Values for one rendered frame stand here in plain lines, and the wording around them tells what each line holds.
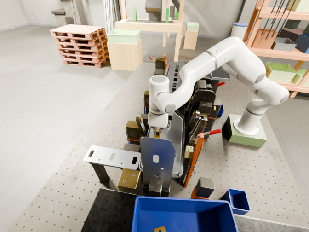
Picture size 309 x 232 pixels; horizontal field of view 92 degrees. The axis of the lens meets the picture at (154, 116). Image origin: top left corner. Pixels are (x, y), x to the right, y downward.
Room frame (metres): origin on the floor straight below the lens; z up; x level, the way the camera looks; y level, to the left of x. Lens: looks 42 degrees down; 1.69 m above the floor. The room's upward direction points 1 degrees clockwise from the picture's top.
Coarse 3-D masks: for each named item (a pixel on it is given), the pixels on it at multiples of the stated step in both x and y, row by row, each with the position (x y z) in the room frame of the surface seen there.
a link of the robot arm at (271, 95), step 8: (264, 88) 0.82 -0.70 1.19; (272, 88) 0.79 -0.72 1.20; (280, 88) 0.77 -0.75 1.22; (264, 96) 0.79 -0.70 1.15; (272, 96) 0.76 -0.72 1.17; (280, 96) 0.74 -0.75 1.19; (288, 96) 0.75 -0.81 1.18; (248, 104) 0.87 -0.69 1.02; (256, 104) 0.82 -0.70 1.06; (264, 104) 0.77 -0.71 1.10; (272, 104) 0.74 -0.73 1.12; (256, 112) 0.80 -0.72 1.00; (264, 112) 0.81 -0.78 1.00
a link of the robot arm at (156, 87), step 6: (150, 78) 0.56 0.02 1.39; (156, 78) 0.55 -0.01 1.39; (162, 78) 0.55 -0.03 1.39; (150, 84) 0.53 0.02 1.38; (156, 84) 0.51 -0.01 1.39; (162, 84) 0.51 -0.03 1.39; (168, 84) 0.53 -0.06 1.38; (150, 90) 0.53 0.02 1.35; (156, 90) 0.51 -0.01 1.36; (162, 90) 0.51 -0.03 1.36; (168, 90) 0.53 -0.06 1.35; (150, 96) 0.53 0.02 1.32; (156, 96) 0.50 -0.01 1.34; (150, 102) 0.53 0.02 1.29; (156, 108) 0.51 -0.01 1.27
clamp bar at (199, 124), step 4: (196, 116) 0.51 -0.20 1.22; (200, 116) 0.53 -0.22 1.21; (204, 116) 0.52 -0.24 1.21; (196, 120) 0.51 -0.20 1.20; (200, 120) 0.50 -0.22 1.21; (204, 120) 0.50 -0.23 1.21; (196, 124) 0.53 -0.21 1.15; (200, 124) 0.50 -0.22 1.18; (196, 128) 0.50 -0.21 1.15; (200, 128) 0.50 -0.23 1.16; (192, 132) 0.53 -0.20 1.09; (196, 132) 0.50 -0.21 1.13; (192, 136) 0.50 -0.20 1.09; (196, 136) 0.50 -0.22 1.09
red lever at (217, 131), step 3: (216, 129) 0.51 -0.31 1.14; (219, 129) 0.50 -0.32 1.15; (207, 132) 0.51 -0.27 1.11; (210, 132) 0.50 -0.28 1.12; (213, 132) 0.50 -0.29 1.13; (216, 132) 0.49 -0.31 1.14; (219, 132) 0.49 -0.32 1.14; (198, 135) 0.51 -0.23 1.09; (204, 135) 0.50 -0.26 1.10; (207, 135) 0.50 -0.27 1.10
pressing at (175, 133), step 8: (176, 64) 1.61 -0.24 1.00; (184, 64) 1.61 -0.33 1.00; (168, 72) 1.42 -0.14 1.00; (176, 72) 1.42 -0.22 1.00; (176, 88) 1.11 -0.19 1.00; (176, 112) 0.79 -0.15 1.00; (176, 120) 0.72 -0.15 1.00; (184, 120) 0.71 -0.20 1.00; (152, 128) 0.64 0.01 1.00; (168, 128) 0.64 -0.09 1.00; (176, 128) 0.64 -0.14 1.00; (184, 128) 0.64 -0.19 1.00; (152, 136) 0.58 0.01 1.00; (160, 136) 0.58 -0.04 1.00; (168, 136) 0.58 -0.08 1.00; (176, 136) 0.58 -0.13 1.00; (176, 144) 0.52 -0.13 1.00; (176, 152) 0.47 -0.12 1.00; (176, 160) 0.42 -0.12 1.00; (176, 168) 0.37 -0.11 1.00; (176, 176) 0.33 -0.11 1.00
